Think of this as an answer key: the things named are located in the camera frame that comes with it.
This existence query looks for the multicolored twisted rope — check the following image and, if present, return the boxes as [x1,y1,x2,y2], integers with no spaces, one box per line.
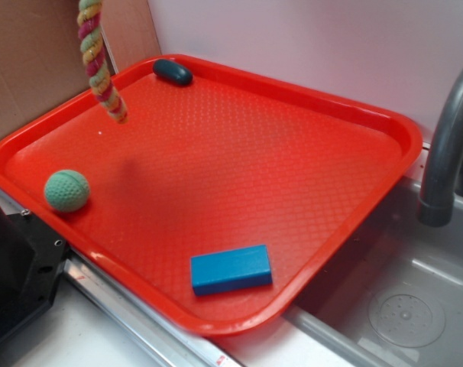
[76,0,128,125]

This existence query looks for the red plastic tray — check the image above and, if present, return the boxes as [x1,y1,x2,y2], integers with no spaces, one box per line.
[0,55,423,336]

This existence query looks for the blue rectangular block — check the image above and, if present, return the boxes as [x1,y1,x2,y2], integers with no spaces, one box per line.
[190,245,273,296]

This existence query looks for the dark teal oval soap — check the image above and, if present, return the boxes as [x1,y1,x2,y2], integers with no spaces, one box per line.
[152,59,193,86]

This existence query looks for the green knitted ball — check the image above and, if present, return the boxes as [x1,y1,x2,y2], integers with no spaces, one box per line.
[44,170,90,213]

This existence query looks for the grey plastic sink basin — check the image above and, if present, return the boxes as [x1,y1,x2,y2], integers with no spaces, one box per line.
[286,179,463,366]

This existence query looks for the brown cardboard panel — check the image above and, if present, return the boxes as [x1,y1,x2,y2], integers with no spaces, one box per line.
[0,1,160,140]

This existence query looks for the grey curved faucet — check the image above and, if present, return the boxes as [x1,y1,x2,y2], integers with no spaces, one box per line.
[416,70,463,227]

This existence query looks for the metal aluminium rail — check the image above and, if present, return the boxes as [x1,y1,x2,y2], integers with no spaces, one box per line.
[64,252,240,366]

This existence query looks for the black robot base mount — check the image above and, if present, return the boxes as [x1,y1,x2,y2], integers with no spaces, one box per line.
[0,207,68,344]

